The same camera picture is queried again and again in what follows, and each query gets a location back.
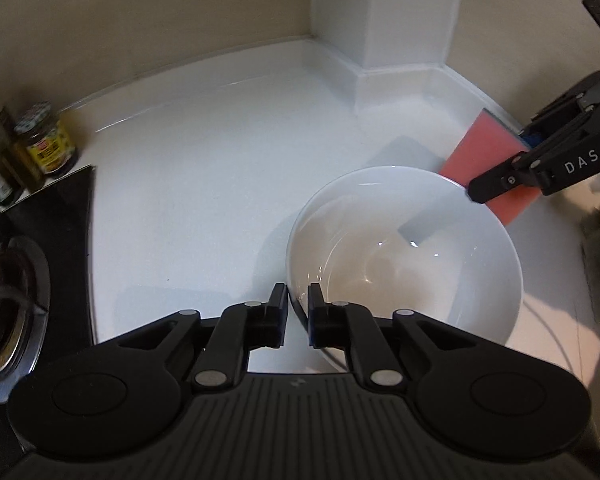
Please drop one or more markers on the checkered lid sauce jar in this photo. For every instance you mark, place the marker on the checkered lid sauce jar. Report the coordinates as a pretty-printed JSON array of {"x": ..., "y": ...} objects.
[{"x": 47, "y": 145}]

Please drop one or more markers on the pink and green sponge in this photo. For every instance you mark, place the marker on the pink and green sponge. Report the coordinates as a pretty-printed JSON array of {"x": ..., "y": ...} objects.
[{"x": 480, "y": 155}]

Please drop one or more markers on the white patterned bowl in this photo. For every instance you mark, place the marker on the white patterned bowl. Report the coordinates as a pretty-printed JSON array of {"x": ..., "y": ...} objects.
[{"x": 405, "y": 270}]

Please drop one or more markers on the black cap oil bottle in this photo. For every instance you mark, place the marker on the black cap oil bottle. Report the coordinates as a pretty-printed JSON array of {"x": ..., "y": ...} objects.
[{"x": 17, "y": 160}]

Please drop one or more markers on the gas burner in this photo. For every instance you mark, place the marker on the gas burner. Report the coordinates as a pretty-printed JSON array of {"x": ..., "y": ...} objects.
[{"x": 10, "y": 305}]

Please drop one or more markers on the black glass cooktop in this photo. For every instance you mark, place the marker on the black glass cooktop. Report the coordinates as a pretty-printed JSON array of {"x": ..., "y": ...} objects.
[{"x": 45, "y": 240}]

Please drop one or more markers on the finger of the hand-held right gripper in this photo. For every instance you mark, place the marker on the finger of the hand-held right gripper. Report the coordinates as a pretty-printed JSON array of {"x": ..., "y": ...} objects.
[
  {"x": 580, "y": 92},
  {"x": 495, "y": 182}
]

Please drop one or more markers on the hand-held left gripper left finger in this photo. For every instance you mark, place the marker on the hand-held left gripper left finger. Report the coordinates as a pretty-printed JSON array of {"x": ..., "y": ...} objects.
[{"x": 280, "y": 320}]

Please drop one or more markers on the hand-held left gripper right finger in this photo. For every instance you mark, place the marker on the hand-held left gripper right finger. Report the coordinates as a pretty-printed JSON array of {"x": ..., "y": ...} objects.
[{"x": 314, "y": 320}]

